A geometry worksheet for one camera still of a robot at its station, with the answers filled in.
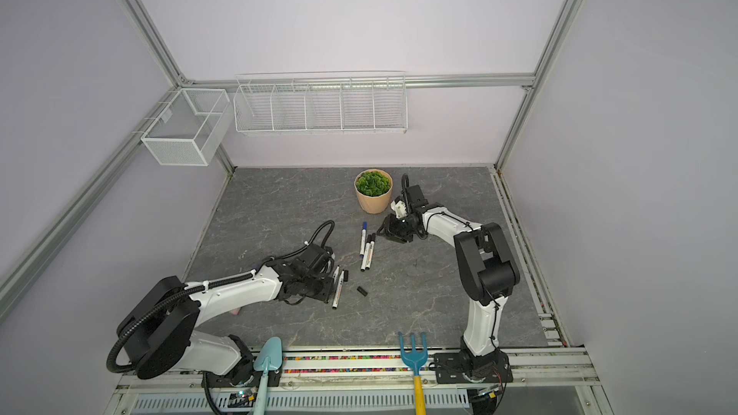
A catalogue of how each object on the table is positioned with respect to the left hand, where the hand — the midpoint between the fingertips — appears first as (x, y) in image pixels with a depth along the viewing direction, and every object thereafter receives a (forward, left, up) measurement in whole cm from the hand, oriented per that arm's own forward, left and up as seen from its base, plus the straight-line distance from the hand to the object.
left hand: (329, 292), depth 86 cm
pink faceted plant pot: (+29, -15, +4) cm, 33 cm away
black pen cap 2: (0, -10, -1) cm, 10 cm away
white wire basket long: (+56, +1, +29) cm, 63 cm away
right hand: (+16, -17, +3) cm, 24 cm away
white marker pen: (+12, -13, 0) cm, 17 cm away
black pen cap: (+5, -5, -1) cm, 7 cm away
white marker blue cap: (+18, -11, -1) cm, 21 cm away
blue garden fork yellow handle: (-20, -24, +1) cm, 31 cm away
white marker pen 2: (+12, -12, 0) cm, 17 cm away
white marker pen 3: (0, -3, 0) cm, 3 cm away
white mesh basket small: (+50, +47, +24) cm, 73 cm away
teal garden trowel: (-17, +14, +1) cm, 22 cm away
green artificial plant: (+33, -15, +11) cm, 38 cm away
